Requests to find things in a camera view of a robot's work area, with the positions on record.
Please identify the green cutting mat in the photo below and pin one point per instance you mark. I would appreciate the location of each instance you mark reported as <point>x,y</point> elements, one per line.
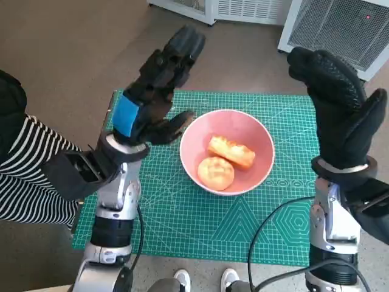
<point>188,228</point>

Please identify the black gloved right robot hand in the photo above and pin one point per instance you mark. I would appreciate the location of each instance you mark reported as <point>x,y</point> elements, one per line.
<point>337,121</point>

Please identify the round toasted bread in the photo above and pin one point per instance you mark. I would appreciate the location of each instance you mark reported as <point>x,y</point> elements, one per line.
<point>215,175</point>

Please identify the small white mesh cabinet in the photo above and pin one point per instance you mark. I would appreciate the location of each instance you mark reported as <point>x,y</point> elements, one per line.
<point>182,7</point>

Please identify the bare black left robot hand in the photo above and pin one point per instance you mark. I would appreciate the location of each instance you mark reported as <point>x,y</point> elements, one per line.
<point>152,100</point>

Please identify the long toasted bread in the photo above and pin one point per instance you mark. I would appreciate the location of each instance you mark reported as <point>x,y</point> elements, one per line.
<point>232,152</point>

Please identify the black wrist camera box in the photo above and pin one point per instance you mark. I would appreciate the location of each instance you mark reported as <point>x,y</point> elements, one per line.
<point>373,213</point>
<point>70,179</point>

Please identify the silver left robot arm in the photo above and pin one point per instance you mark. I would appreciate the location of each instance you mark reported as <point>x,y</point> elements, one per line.
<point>112,219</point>

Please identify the large white mesh cabinet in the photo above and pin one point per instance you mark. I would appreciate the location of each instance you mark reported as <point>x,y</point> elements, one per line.
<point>334,27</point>

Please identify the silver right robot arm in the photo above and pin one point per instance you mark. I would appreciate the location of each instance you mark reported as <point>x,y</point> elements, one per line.
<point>331,222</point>

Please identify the pink bowl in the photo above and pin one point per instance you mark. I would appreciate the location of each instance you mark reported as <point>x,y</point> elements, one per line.
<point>258,134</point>

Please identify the white louvered cabinet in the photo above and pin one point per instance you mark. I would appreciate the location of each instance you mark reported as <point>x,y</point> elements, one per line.
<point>249,9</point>

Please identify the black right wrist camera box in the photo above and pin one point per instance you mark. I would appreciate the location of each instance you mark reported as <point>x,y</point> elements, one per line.
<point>373,213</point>

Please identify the person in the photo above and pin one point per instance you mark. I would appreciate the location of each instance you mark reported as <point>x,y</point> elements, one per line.
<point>182,276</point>
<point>24,182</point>

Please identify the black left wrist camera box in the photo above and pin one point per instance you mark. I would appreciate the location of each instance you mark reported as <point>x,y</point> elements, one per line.
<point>70,179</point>

